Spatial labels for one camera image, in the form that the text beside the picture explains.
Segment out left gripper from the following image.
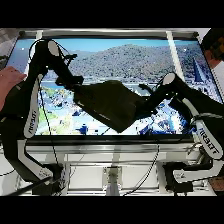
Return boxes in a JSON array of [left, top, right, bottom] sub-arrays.
[[55, 74, 85, 89]]

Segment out black garment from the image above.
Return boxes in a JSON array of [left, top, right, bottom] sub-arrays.
[[72, 79, 143, 134]]

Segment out pink garment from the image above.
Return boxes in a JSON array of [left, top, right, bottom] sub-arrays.
[[0, 65, 28, 113]]

